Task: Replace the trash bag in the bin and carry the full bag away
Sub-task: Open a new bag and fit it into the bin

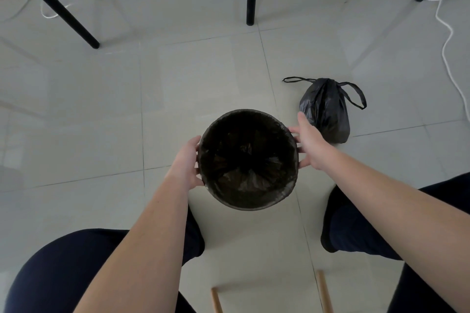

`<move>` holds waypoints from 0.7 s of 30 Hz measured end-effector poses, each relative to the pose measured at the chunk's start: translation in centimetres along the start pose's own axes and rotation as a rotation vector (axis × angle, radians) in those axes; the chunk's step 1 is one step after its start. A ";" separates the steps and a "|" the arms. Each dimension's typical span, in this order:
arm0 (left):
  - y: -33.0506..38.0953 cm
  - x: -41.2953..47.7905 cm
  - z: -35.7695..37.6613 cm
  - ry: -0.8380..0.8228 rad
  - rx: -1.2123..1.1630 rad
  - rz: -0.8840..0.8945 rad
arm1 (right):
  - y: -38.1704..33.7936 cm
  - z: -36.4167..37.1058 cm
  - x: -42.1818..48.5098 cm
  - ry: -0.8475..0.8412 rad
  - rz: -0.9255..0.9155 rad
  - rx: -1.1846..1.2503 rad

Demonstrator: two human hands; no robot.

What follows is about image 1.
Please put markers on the person's left hand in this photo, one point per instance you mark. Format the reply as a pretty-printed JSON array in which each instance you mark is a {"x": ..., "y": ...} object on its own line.
[{"x": 185, "y": 166}]

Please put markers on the person's right hand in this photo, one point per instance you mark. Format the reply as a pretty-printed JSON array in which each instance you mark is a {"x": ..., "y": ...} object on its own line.
[{"x": 315, "y": 147}]

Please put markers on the person's right thumb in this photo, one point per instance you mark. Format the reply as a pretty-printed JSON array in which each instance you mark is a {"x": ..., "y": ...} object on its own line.
[{"x": 304, "y": 164}]

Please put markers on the person's left thumb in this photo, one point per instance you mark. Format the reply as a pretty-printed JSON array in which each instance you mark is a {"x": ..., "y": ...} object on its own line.
[{"x": 198, "y": 180}]

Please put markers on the black bin liner bag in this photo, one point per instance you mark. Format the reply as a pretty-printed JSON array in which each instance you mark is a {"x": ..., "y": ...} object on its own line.
[{"x": 246, "y": 155}]

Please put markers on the round trash bin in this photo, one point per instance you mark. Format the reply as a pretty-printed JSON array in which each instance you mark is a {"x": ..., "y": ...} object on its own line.
[{"x": 249, "y": 203}]

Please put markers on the person's right forearm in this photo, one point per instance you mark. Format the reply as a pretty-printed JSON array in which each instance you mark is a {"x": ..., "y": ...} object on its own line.
[{"x": 396, "y": 206}]

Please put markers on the person's left forearm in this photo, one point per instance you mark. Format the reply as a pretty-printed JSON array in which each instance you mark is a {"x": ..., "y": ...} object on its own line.
[{"x": 147, "y": 243}]

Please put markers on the tied black garbage bag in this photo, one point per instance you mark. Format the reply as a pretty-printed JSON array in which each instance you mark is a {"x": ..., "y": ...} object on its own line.
[{"x": 325, "y": 111}]

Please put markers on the person's right leg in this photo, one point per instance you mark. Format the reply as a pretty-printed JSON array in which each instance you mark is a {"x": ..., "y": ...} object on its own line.
[{"x": 348, "y": 224}]

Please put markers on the person's leg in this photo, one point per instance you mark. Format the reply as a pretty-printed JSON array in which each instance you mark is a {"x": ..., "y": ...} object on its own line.
[
  {"x": 62, "y": 268},
  {"x": 348, "y": 224}
]

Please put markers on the wooden chair leg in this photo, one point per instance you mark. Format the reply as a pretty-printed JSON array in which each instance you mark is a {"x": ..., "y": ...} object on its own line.
[
  {"x": 216, "y": 301},
  {"x": 324, "y": 292}
]

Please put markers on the person's left leg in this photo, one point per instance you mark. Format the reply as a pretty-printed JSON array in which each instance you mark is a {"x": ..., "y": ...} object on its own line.
[{"x": 62, "y": 268}]

